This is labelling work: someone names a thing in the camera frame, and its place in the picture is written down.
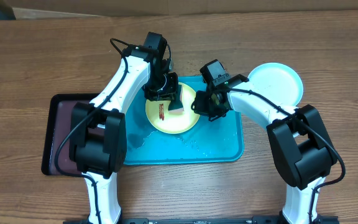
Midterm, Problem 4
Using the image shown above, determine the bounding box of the light blue plate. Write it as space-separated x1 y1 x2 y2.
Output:
248 62 303 106

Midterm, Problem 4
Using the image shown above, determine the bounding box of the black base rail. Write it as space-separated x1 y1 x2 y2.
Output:
63 215 340 224

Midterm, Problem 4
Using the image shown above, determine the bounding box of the cardboard sheet at back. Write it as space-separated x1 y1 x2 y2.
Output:
0 0 358 16

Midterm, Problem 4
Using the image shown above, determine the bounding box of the green and pink sponge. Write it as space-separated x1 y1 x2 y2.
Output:
168 85 184 114

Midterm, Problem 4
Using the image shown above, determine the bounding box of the teal plastic serving tray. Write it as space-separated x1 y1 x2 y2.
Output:
124 90 244 166

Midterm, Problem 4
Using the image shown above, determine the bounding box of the yellow green-rimmed plate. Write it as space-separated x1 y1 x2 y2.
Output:
145 82 200 134

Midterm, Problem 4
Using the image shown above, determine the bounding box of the black tray with red liquid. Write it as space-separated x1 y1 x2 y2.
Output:
41 93 98 175

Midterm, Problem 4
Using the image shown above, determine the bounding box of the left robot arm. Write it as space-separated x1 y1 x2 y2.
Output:
63 32 183 223

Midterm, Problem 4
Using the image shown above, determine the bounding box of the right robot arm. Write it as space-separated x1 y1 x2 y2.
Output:
191 60 343 223

